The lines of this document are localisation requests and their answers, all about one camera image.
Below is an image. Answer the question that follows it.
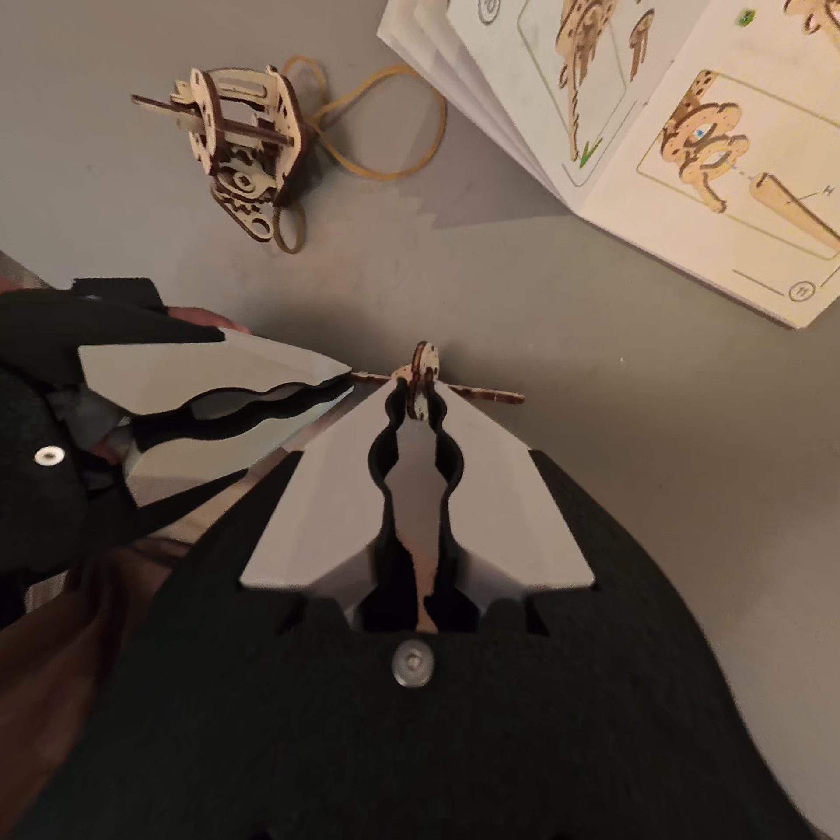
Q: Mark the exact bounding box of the round wooden disc part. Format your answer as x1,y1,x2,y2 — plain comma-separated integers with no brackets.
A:
392,341,442,421

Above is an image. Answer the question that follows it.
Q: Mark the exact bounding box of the person's brown clothing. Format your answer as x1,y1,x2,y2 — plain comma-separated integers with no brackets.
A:
0,518,221,840

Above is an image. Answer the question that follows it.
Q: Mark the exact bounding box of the small tan rubber band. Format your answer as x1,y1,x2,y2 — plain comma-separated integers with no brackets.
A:
271,200,307,256

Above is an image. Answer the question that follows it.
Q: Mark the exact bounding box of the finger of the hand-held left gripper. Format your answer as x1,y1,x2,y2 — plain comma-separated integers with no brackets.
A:
121,386,358,509
77,328,354,421

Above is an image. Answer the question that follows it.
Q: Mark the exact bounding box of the person's left hand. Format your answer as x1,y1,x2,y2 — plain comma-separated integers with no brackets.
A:
165,306,252,337

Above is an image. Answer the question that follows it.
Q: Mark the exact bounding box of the thin wooden axle stick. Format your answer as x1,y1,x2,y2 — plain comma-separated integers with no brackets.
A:
351,371,526,405

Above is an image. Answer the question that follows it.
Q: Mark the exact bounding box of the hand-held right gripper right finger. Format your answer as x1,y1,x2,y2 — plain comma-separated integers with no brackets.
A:
425,381,596,619

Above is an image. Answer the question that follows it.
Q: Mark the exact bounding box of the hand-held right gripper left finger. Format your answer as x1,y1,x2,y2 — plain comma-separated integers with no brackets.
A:
239,377,411,627

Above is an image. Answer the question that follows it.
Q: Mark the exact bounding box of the large tan rubber band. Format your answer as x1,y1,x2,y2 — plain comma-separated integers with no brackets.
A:
282,56,448,180

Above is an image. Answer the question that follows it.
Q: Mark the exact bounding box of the open instruction booklet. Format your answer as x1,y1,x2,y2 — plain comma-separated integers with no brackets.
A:
377,0,840,329

